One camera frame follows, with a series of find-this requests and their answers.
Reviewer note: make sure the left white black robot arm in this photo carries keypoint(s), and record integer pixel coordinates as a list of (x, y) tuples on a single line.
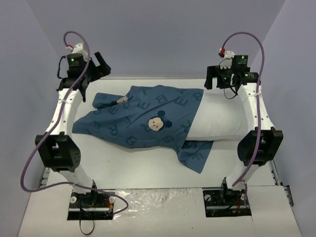
[(56, 148)]

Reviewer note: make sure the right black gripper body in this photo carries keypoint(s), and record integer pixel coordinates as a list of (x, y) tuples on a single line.
[(214, 77)]

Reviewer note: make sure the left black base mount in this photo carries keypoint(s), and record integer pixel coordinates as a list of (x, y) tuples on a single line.
[(91, 206)]

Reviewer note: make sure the white pillow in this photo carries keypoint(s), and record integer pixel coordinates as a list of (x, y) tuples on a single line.
[(218, 118)]

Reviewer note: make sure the left aluminium table rail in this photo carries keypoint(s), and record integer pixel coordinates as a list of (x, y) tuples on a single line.
[(44, 178)]

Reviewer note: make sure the blue cartoon letter pillowcase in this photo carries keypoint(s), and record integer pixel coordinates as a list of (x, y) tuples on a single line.
[(154, 116)]

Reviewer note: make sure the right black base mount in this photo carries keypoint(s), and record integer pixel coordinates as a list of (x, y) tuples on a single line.
[(217, 205)]

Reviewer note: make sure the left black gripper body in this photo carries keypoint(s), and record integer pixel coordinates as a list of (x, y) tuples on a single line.
[(98, 69)]

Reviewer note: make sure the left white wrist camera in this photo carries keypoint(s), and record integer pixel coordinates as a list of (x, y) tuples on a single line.
[(78, 48)]

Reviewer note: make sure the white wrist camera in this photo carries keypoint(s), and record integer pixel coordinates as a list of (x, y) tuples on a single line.
[(78, 48), (227, 57)]

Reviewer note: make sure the right aluminium table rail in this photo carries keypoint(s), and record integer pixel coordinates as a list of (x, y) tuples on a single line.
[(278, 181)]

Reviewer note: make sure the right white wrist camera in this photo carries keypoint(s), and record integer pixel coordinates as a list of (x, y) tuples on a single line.
[(227, 57)]

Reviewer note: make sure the aluminium table rail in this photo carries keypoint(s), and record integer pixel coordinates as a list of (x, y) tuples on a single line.
[(44, 178), (278, 181)]

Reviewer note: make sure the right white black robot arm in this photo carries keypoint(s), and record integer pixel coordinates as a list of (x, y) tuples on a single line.
[(262, 141)]

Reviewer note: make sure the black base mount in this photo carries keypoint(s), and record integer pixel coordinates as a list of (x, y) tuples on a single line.
[(217, 205), (91, 206)]

